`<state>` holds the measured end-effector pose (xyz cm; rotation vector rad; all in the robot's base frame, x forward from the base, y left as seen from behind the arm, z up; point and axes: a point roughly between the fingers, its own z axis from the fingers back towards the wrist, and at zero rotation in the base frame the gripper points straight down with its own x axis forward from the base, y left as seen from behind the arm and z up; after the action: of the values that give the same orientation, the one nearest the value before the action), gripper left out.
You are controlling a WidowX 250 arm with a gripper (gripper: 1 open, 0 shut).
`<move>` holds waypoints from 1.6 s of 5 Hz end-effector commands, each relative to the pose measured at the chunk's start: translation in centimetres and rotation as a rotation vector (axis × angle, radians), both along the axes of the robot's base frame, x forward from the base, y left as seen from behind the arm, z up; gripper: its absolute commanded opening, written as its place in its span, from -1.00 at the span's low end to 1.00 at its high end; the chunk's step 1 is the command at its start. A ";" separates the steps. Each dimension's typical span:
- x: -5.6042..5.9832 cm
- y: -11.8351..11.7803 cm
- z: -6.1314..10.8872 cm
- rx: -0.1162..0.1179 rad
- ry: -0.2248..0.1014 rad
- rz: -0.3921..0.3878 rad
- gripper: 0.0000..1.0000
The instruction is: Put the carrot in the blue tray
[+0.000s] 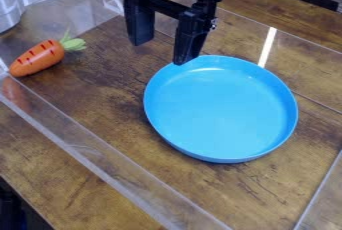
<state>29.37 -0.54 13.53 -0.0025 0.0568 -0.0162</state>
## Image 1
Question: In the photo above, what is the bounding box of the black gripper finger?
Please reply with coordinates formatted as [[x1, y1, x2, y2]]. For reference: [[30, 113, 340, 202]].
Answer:
[[173, 9, 217, 65], [125, 0, 156, 46]]

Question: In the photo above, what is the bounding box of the orange toy carrot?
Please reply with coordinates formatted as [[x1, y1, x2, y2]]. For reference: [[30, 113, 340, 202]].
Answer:
[[10, 33, 87, 77]]

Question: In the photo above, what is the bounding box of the blue round tray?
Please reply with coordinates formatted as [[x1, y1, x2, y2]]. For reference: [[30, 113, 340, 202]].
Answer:
[[143, 55, 300, 163]]

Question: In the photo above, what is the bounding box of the clear acrylic enclosure wall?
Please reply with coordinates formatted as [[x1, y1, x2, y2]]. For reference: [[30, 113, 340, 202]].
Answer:
[[0, 0, 342, 230]]

